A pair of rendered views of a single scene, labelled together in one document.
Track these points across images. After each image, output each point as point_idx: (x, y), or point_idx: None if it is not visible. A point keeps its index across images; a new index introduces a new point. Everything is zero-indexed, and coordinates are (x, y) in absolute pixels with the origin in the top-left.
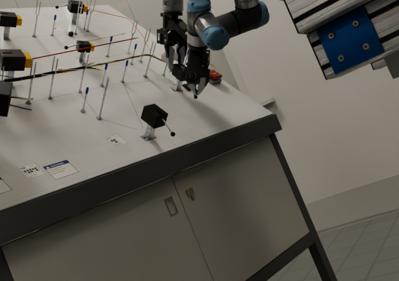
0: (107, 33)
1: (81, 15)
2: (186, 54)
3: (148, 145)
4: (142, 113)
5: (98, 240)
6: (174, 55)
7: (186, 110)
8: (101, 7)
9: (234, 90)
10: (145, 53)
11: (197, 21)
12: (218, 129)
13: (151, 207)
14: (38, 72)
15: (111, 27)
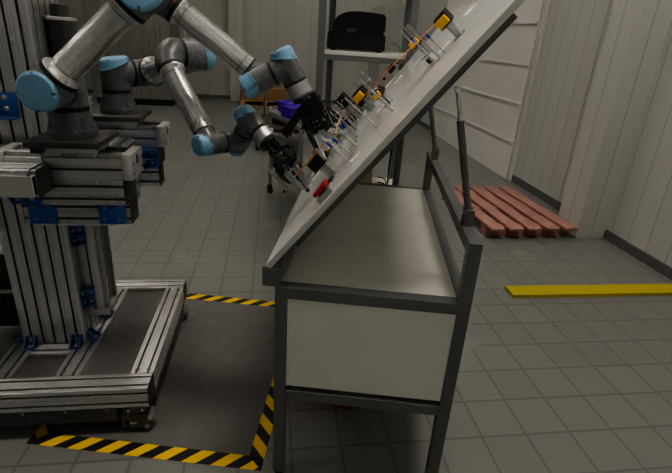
0: (434, 68)
1: (482, 16)
2: (313, 146)
3: (305, 190)
4: None
5: None
6: (328, 141)
7: (312, 194)
8: None
9: (305, 221)
10: (389, 119)
11: None
12: (288, 221)
13: None
14: (381, 104)
15: (450, 55)
